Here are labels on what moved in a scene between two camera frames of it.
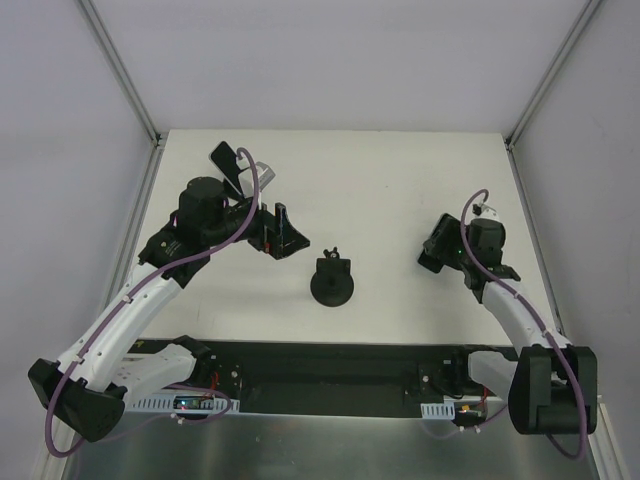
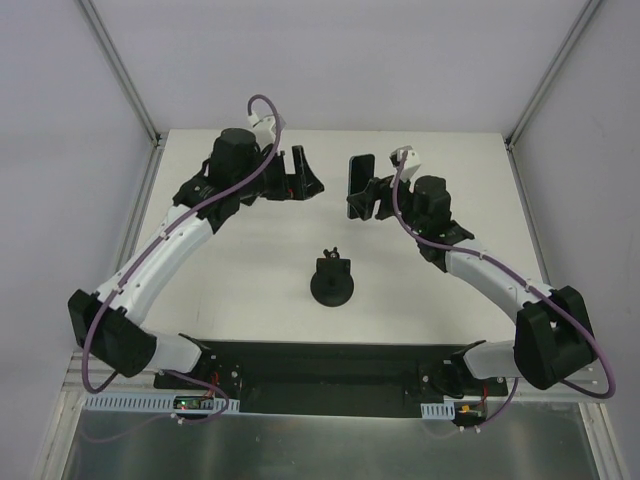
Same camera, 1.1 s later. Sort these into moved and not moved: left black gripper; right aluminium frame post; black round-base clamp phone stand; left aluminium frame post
Moved: left black gripper
Not moved: black round-base clamp phone stand; right aluminium frame post; left aluminium frame post
